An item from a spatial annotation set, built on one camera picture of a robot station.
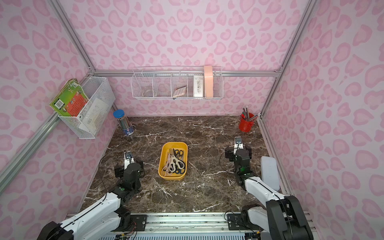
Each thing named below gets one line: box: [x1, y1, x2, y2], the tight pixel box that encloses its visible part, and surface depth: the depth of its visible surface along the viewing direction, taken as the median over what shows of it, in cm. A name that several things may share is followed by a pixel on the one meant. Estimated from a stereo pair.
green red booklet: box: [49, 78, 90, 117], surface depth 73 cm
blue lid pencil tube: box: [113, 109, 134, 136], surface depth 103 cm
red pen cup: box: [238, 112, 255, 133], surface depth 109 cm
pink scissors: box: [161, 152, 173, 177], surface depth 90 cm
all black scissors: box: [173, 148, 184, 163], surface depth 100 cm
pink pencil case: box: [204, 65, 214, 98], surface depth 84 cm
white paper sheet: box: [78, 98, 109, 134], surface depth 86 cm
